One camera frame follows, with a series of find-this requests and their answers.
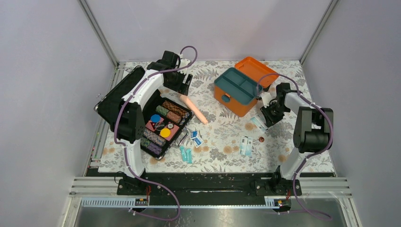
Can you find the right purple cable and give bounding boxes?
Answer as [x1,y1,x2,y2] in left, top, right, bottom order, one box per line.
[256,73,335,221]

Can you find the blue white medicine packet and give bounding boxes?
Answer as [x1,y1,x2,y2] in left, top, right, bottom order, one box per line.
[250,116,268,132]

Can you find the green chip stack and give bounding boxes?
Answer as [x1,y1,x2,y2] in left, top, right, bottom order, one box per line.
[156,105,170,117]

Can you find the small blue sachets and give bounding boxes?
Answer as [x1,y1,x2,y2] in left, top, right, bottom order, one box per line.
[191,131,204,148]

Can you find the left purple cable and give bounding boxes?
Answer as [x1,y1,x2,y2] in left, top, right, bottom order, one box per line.
[113,45,198,221]

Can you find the orange medicine box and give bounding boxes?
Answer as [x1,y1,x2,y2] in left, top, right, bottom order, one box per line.
[214,57,279,117]

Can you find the purple cable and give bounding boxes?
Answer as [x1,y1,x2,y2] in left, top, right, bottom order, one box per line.
[256,73,335,221]
[113,45,198,221]

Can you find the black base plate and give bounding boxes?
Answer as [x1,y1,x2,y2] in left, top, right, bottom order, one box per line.
[84,172,303,206]

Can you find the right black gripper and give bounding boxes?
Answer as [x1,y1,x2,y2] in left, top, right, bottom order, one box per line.
[260,102,289,128]

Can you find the teal divided tray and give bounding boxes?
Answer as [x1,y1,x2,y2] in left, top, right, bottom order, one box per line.
[214,68,263,105]

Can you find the yellow poker chip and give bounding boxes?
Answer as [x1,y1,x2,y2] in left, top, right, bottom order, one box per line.
[159,128,171,138]

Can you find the blue white sachet packet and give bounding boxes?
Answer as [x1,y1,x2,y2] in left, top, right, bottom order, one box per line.
[239,136,253,156]

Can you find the red white chip stack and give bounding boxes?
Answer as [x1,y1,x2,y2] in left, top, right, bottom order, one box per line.
[166,111,182,124]

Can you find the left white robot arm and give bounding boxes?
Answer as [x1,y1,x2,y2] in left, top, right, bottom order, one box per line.
[113,51,195,194]

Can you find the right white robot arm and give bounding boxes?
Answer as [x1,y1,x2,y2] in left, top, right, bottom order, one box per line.
[261,83,334,195]

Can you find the orange black chip stack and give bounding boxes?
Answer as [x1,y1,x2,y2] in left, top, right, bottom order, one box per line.
[162,101,190,119]

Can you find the black poker chip case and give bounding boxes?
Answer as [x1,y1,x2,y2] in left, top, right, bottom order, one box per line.
[95,66,194,158]

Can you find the blue poker chip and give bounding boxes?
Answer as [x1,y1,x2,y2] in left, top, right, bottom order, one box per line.
[150,114,161,123]

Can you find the floral table mat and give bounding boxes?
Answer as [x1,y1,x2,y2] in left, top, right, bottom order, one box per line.
[98,61,335,174]

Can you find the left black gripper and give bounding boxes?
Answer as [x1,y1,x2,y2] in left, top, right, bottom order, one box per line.
[164,68,192,96]

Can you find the teal tube pair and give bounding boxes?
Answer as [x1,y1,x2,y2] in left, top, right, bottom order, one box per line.
[180,146,192,164]

